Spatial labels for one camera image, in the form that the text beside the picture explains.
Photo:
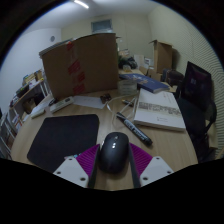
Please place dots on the black marker pen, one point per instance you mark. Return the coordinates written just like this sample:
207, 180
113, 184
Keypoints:
135, 130

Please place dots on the clear plastic container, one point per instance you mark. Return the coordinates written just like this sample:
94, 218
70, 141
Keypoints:
127, 88

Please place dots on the black binder clip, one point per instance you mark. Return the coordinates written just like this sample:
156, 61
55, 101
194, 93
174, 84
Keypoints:
105, 98

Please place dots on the shelf unit with books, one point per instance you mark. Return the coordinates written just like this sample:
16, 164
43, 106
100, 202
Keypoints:
23, 96

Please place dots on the ceiling light tube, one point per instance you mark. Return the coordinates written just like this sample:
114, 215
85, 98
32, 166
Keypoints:
81, 4

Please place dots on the dark bag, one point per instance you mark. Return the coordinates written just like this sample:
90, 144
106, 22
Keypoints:
174, 77

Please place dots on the black mouse pad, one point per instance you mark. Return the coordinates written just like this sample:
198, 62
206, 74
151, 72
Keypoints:
63, 138

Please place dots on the white book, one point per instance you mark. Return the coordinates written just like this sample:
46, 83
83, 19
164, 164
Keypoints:
158, 111

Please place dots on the blue book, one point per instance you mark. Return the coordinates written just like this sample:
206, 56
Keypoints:
146, 82

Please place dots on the black office chair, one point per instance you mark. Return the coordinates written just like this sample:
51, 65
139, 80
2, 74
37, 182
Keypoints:
196, 103

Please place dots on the grey door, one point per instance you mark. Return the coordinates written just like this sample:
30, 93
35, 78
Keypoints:
101, 25

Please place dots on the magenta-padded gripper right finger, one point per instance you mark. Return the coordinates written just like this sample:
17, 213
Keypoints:
155, 170

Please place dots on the small open cardboard box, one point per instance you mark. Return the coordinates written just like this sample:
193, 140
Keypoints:
162, 56

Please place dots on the black computer mouse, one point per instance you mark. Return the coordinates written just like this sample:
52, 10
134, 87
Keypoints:
114, 151

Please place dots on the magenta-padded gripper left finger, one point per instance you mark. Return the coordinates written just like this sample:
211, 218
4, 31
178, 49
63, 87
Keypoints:
71, 170

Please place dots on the large brown cardboard box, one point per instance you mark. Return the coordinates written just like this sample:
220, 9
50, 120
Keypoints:
81, 65

